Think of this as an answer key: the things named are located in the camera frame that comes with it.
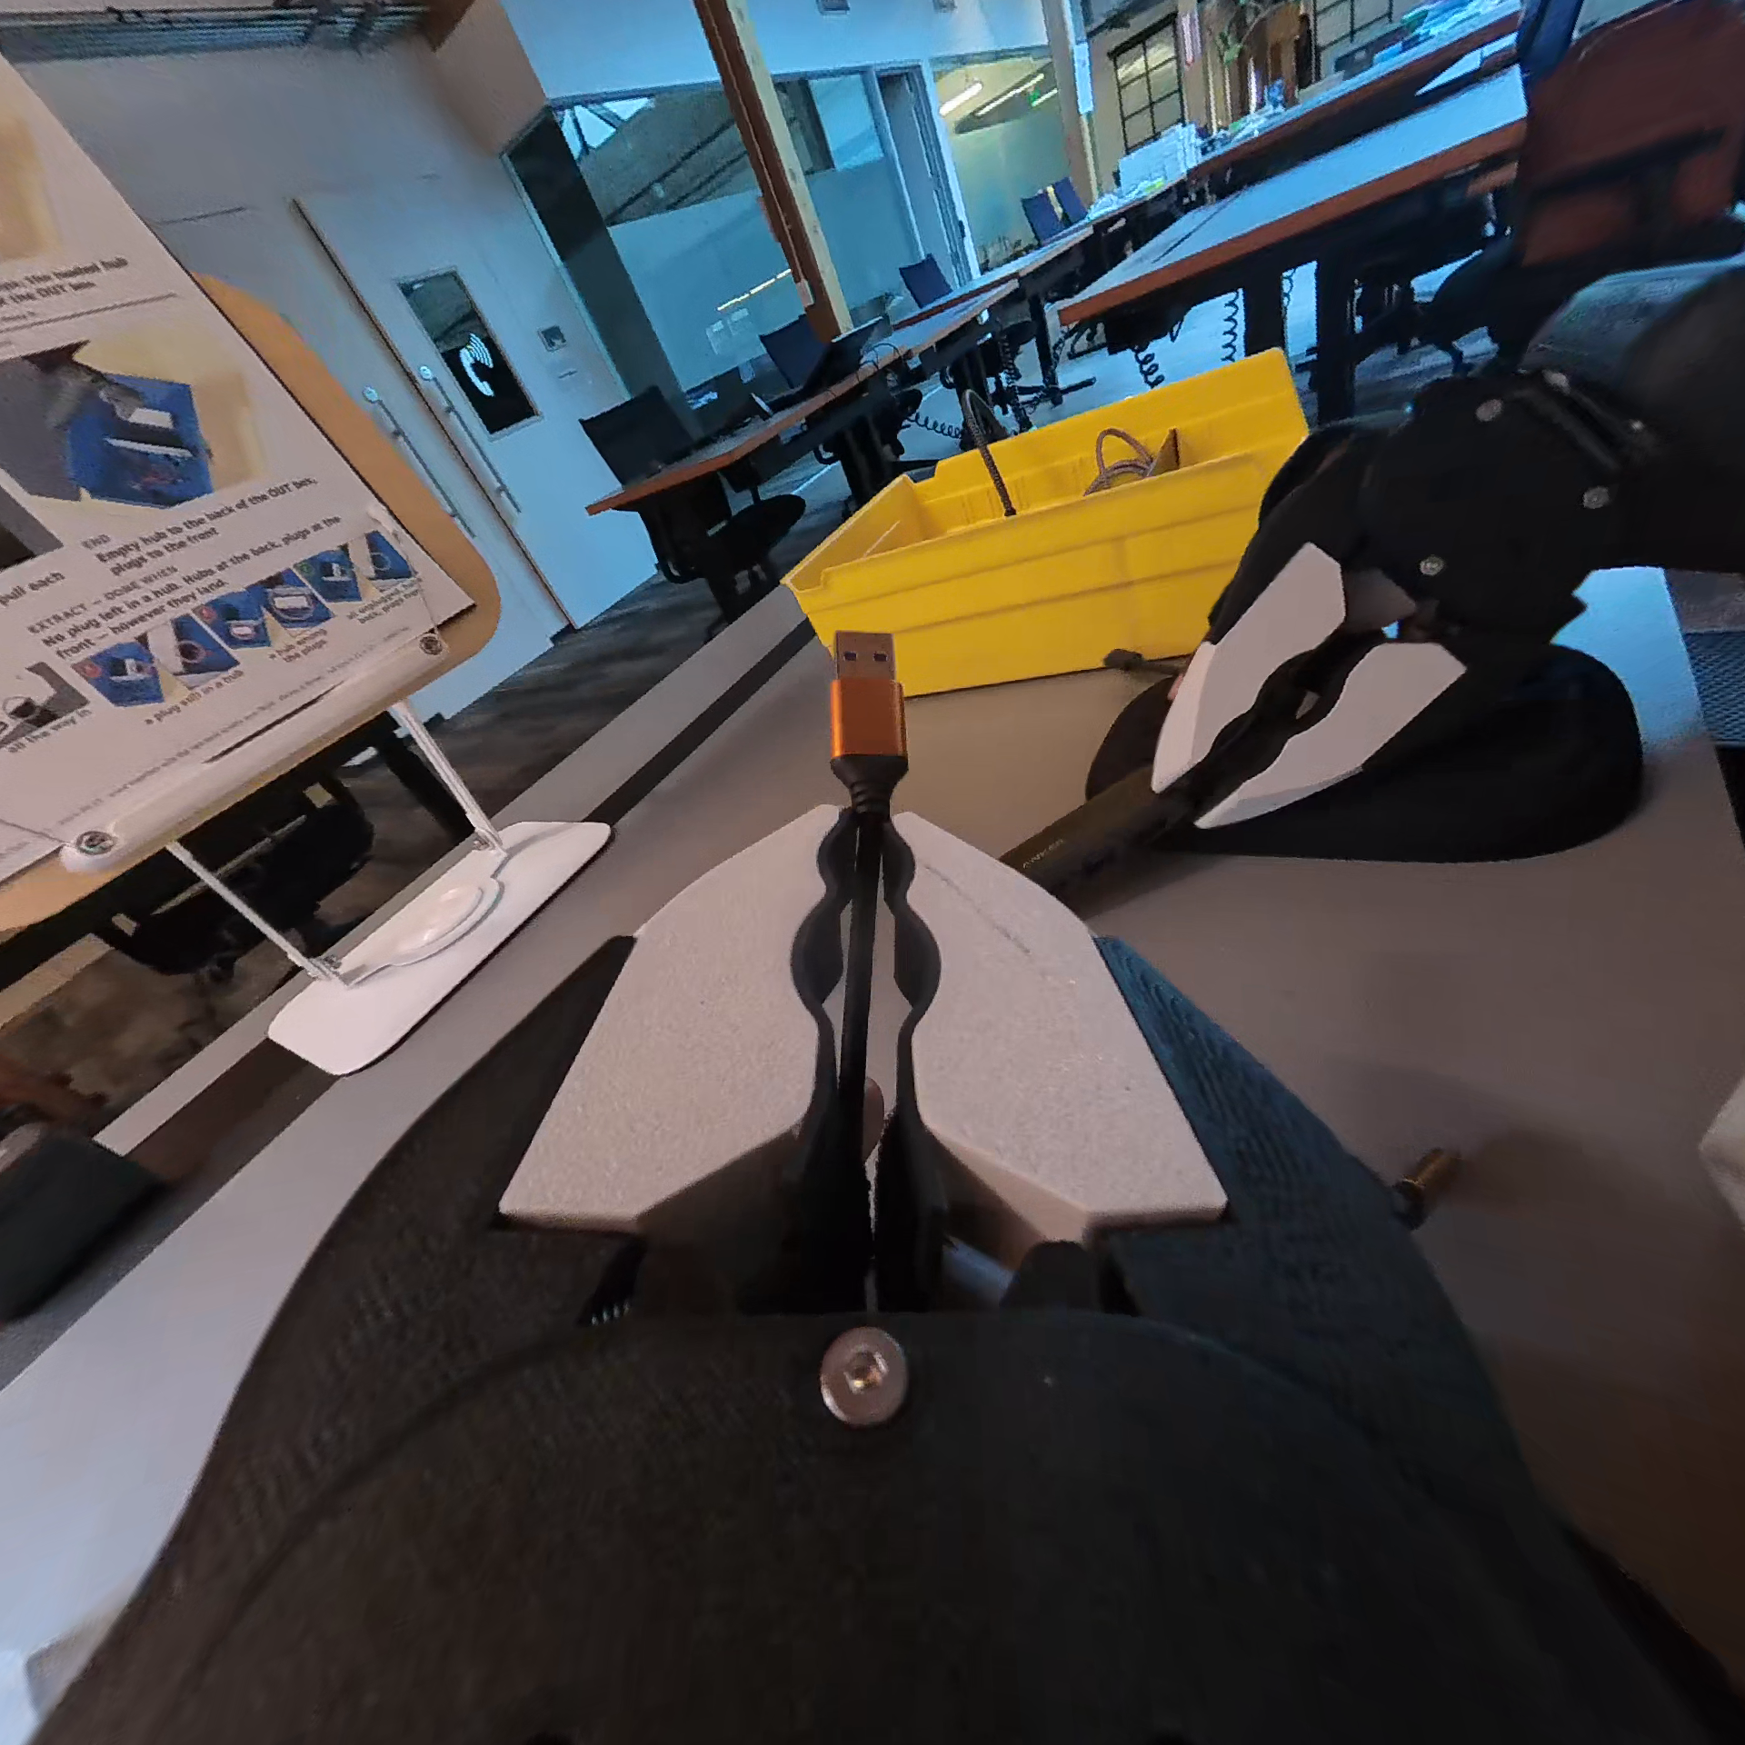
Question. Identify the brown office chair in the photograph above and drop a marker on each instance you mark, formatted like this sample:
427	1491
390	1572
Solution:
1636	123

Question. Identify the black office chair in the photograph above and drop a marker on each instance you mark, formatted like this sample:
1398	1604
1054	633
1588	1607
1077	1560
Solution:
684	465

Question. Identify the black round mat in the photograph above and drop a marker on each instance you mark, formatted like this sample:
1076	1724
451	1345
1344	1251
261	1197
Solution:
1528	764

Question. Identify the instruction sign board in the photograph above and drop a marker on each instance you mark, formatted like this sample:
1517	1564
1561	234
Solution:
161	549

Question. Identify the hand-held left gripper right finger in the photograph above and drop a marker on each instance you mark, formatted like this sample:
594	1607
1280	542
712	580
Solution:
1048	1078

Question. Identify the blue office chair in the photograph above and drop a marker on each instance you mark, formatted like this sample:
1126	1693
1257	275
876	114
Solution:
927	283
1048	212

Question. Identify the wooden pillar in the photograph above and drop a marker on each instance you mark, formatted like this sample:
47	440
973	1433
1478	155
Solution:
776	165

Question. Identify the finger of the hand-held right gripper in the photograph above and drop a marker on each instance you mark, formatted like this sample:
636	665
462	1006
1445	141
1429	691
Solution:
1255	640
1376	708

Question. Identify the black phone icon panel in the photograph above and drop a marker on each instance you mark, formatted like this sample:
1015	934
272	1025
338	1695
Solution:
470	354

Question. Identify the person's white shirt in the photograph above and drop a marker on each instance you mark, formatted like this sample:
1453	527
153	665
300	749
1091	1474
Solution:
1724	1174

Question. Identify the grey usb hub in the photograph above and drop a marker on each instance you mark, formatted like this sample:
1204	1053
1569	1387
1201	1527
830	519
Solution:
1089	831

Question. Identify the yellow plastic bin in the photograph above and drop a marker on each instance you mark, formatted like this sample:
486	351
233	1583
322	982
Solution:
1036	588

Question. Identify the brass bolt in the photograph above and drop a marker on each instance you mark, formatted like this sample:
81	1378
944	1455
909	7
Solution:
1424	1183

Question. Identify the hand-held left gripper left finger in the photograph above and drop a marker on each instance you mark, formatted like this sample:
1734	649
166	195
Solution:
684	1078

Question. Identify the long wood-edged desk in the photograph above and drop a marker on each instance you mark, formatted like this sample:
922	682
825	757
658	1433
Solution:
1309	216
815	412
1351	94

